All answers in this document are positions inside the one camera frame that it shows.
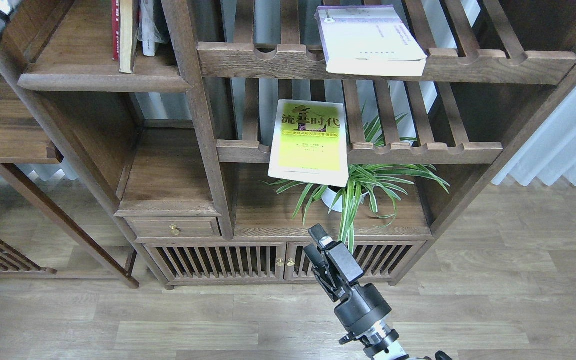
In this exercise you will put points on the red paperback book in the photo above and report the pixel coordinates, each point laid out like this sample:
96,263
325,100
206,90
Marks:
116,29

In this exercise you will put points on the white plant pot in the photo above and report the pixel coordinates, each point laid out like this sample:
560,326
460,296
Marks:
332,200

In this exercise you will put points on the brass drawer knob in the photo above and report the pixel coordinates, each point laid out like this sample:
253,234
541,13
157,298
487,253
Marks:
174,230

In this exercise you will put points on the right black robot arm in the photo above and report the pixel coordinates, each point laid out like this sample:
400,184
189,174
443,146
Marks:
380,342

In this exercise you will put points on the brass cabinet door knobs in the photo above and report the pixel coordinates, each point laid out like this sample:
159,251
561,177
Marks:
281,262

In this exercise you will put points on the upright tan book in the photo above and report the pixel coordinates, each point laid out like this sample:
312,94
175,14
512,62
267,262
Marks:
128,30

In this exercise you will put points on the white purple book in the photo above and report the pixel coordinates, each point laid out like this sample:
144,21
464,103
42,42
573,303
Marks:
368,41

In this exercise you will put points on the spider plant leaves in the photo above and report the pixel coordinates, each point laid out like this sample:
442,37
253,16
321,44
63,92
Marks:
364,180

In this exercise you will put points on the white curtain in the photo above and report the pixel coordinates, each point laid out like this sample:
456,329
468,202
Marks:
550,153

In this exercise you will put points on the yellow green book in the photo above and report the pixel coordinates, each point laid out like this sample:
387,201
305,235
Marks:
309,143

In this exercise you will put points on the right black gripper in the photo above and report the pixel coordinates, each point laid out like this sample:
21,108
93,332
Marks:
335,268

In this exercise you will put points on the dark wooden bookshelf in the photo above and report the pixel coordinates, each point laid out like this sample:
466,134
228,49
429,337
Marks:
179,141

